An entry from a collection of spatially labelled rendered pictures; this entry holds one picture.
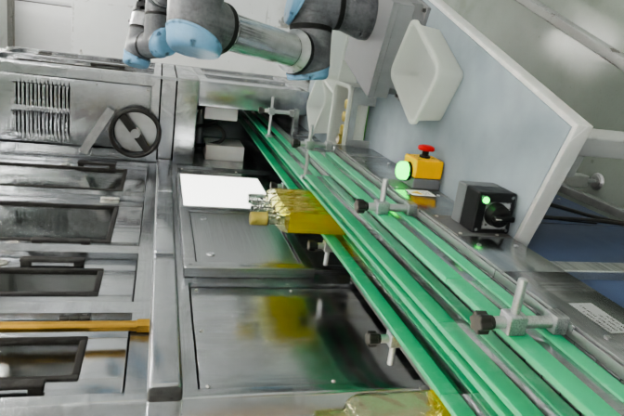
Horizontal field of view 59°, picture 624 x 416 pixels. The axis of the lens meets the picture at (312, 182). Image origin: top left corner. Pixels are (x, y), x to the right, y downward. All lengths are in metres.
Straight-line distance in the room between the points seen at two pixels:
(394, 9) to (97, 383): 1.07
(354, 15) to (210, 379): 0.98
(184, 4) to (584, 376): 0.94
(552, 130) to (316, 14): 0.73
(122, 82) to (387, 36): 1.31
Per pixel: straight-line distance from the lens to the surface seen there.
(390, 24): 1.49
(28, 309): 1.31
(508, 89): 1.16
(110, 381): 1.11
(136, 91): 2.48
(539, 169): 1.06
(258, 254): 1.54
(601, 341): 0.79
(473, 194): 1.07
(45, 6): 5.75
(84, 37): 5.24
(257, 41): 1.32
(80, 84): 2.50
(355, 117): 1.75
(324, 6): 1.53
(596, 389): 0.72
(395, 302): 1.18
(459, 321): 0.94
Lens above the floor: 1.40
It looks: 16 degrees down
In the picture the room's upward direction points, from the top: 87 degrees counter-clockwise
